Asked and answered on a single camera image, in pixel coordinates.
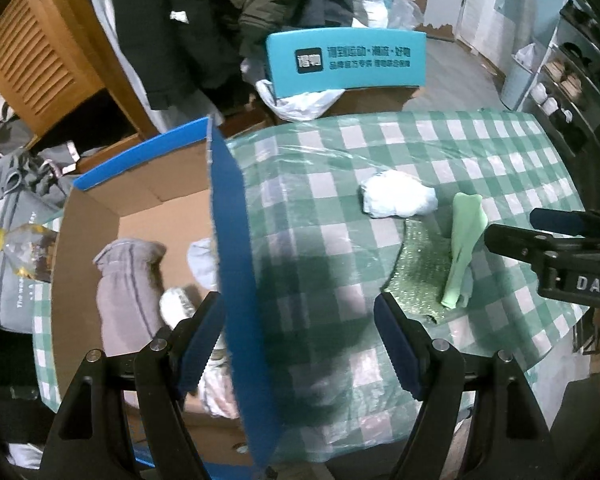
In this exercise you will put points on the pale blue cloth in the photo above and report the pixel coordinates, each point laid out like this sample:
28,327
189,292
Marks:
202,265

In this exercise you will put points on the grey long sock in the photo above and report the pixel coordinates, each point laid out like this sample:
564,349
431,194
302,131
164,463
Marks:
125,300

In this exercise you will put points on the blue-sided cardboard box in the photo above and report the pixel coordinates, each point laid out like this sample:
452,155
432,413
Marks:
145,200

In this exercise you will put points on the grey crumpled clothing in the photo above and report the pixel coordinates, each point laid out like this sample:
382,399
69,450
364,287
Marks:
0,115

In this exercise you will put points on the wooden louvered cabinet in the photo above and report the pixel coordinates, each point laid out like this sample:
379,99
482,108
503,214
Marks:
35,55

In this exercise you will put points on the teal shoe box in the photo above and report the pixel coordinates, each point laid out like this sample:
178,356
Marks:
347,65

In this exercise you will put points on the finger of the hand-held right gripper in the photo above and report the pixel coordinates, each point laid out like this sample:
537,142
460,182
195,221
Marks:
520,245
575,221

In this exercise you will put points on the green checked tablecloth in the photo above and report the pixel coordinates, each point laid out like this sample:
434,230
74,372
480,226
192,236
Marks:
330,160

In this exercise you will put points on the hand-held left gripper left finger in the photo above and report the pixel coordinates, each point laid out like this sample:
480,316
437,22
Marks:
202,340

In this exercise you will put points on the black hanging jacket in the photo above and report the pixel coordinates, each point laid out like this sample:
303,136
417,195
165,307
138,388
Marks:
145,35

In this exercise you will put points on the grey hoodie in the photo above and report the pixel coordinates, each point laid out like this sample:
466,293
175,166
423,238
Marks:
15,200

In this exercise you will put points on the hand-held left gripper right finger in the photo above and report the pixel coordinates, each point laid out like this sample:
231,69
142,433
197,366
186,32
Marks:
397,345

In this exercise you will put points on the white plastic bag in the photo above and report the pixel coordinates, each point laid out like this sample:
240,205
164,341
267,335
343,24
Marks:
300,102

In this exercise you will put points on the green glitter cloth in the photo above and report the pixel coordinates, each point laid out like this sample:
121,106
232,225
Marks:
420,270

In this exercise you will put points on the white rolled sock bundle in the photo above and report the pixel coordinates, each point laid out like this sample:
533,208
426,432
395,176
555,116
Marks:
397,194

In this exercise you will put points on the yellow-capped plastic bottle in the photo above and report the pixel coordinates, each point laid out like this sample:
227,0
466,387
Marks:
27,255

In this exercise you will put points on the white door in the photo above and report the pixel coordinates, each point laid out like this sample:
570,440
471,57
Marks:
480,5

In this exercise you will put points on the clear plastic bag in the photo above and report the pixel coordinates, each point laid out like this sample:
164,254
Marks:
405,10

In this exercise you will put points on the light blue waste bin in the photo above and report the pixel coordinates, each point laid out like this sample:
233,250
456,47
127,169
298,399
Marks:
517,82

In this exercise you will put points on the light green sock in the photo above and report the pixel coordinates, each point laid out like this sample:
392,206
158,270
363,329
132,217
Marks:
462,245

